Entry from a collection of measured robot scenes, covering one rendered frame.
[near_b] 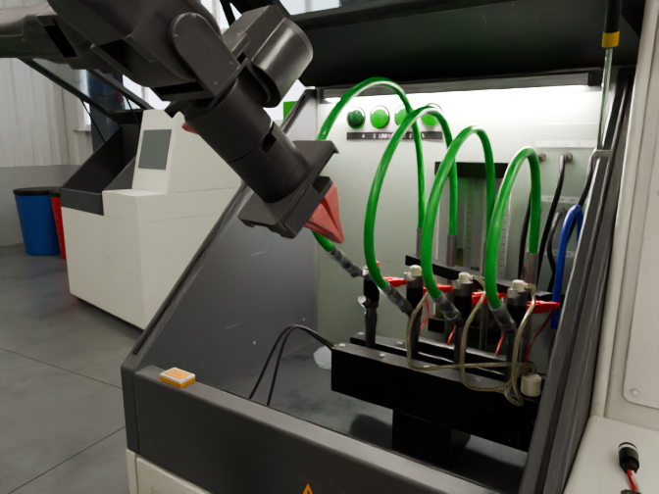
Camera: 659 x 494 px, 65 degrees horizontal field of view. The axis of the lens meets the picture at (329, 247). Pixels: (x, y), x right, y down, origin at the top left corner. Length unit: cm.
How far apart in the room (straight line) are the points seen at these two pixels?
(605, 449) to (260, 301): 71
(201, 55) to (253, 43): 7
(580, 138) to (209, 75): 75
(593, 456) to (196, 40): 59
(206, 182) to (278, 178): 337
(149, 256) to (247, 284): 258
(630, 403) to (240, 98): 61
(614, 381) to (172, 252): 325
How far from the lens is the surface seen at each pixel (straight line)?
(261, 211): 48
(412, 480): 65
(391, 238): 117
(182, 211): 374
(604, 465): 69
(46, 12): 69
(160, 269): 371
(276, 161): 46
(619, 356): 78
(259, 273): 112
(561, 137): 104
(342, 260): 78
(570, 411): 65
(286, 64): 47
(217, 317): 105
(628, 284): 77
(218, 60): 41
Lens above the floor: 133
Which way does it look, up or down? 12 degrees down
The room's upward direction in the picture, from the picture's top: straight up
